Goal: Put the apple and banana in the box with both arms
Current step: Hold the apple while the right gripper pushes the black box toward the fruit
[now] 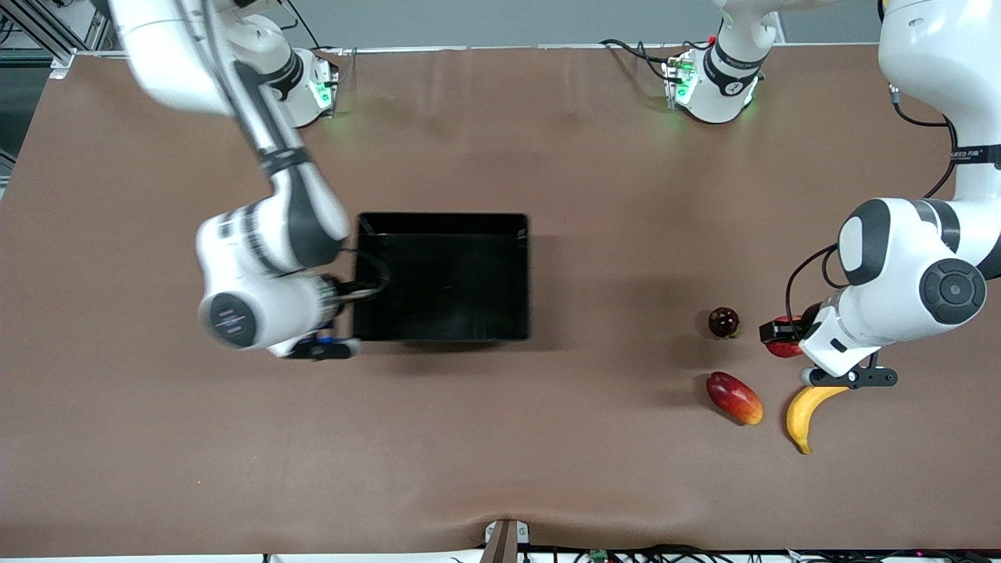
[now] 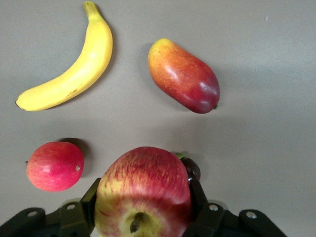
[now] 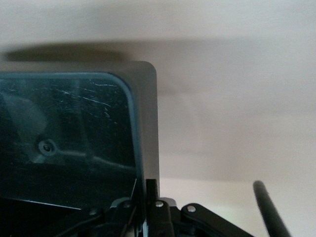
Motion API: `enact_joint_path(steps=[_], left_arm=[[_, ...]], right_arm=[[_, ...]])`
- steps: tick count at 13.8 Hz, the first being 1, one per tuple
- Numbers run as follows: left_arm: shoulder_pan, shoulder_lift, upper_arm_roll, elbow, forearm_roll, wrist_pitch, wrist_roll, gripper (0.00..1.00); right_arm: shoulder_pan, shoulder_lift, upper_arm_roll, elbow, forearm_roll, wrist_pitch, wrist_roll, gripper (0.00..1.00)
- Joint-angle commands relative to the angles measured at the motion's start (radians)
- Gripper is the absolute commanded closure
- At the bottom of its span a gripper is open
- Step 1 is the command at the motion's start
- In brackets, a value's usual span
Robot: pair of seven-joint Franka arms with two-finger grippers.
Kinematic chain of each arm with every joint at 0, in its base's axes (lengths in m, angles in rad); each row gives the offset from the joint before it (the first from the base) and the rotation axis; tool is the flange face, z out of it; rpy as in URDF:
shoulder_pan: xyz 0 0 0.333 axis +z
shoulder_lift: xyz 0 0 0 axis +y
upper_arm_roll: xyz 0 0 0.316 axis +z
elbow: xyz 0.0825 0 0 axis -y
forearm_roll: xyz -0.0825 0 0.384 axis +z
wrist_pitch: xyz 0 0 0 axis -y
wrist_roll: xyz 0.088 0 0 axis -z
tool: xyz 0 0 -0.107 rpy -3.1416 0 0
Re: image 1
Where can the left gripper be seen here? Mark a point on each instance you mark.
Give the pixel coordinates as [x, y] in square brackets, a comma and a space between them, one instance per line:
[806, 316]

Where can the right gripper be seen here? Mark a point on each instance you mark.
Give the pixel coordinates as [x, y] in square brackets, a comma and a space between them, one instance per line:
[345, 296]

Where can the small red yellow apple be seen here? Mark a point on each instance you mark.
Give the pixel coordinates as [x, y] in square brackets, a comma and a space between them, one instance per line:
[784, 349]

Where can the yellow banana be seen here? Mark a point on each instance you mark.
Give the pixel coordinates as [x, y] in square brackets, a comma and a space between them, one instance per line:
[801, 414]

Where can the black plastic box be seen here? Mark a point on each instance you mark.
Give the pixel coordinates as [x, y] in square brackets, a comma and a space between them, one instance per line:
[446, 274]

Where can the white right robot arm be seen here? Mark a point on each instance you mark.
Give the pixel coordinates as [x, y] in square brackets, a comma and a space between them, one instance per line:
[258, 242]

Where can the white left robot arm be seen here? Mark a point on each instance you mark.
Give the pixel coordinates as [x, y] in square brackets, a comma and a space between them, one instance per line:
[915, 250]

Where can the round red peach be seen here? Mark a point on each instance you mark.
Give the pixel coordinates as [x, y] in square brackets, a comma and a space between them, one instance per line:
[812, 314]

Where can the dark purple mangosteen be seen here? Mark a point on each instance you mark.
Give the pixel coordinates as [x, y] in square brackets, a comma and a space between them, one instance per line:
[723, 322]

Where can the red yellow mango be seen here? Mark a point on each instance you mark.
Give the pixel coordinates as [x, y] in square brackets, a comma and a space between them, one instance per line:
[733, 397]

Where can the brown table mat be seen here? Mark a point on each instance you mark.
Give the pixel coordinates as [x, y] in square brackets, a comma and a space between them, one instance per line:
[626, 156]

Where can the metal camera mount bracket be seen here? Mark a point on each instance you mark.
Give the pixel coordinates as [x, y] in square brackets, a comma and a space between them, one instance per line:
[506, 541]

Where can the aluminium frame structure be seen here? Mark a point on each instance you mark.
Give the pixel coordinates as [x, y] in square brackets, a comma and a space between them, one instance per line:
[90, 27]

